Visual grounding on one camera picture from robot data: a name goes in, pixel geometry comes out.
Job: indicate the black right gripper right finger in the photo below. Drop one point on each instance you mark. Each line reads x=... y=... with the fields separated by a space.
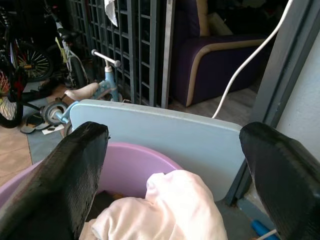
x=282 y=172

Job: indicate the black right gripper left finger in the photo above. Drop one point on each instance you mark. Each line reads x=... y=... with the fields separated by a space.
x=62 y=180

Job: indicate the black sandal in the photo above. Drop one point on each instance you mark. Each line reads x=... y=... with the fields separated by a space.
x=31 y=125

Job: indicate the purple plastic laundry basin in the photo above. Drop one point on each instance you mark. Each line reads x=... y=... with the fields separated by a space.
x=132 y=165

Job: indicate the light blue child tricycle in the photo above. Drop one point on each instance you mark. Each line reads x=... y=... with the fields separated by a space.
x=87 y=100

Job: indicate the pale pink cloth garment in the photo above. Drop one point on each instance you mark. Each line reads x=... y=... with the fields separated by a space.
x=160 y=210

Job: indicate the light blue board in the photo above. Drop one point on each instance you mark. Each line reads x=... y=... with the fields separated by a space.
x=175 y=140

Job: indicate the purple sofa with beige trim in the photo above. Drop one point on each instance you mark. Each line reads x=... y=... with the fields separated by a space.
x=215 y=62

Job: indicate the white and green bicycle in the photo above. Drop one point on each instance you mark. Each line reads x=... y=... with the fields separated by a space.
x=67 y=50

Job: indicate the dark grey metal lattice gate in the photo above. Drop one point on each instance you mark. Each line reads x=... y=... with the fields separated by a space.
x=120 y=45

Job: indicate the white hanging cloth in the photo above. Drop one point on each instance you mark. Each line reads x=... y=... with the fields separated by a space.
x=111 y=11

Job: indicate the dark grey door frame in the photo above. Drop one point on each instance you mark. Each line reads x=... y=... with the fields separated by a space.
x=280 y=70

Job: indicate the black bicycle with red frame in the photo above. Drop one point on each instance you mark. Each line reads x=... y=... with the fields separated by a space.
x=12 y=75

